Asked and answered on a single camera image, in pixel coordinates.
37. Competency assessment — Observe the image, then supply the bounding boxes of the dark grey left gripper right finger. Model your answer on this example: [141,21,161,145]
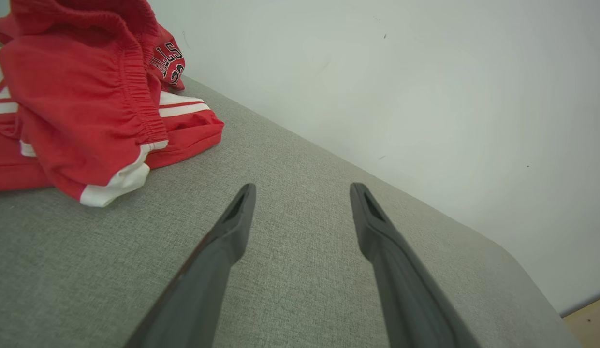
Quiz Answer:
[350,182,482,348]

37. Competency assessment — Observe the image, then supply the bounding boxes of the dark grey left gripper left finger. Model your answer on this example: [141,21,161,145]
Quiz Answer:
[124,183,257,348]

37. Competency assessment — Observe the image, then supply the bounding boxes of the red Bulls basketball jersey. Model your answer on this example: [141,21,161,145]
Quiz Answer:
[0,14,226,193]

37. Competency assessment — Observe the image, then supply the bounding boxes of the red shorts with white stripe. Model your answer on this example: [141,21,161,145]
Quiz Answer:
[0,0,170,208]

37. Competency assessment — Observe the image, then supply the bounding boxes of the grey fabric sofa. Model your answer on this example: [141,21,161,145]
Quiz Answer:
[0,75,583,348]

